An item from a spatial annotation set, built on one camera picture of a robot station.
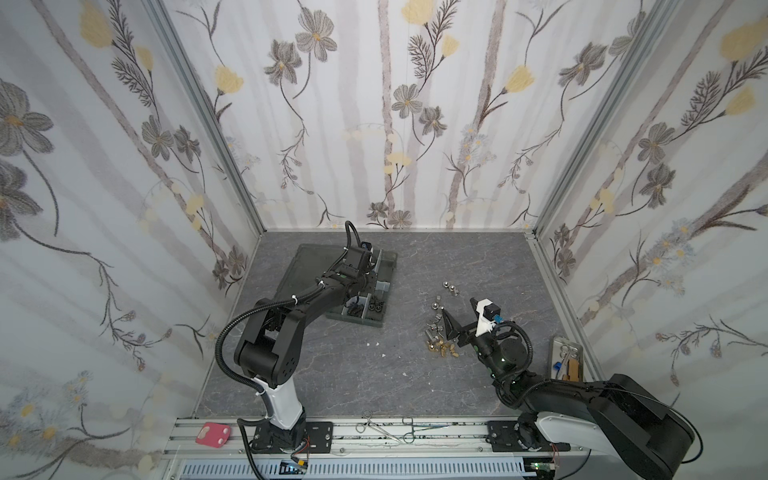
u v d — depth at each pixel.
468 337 0.71
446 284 1.04
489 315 0.66
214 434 0.74
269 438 0.72
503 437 0.73
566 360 0.88
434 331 0.93
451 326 0.71
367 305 0.97
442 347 0.89
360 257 0.74
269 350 0.48
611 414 0.44
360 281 0.76
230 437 0.75
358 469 0.70
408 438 0.75
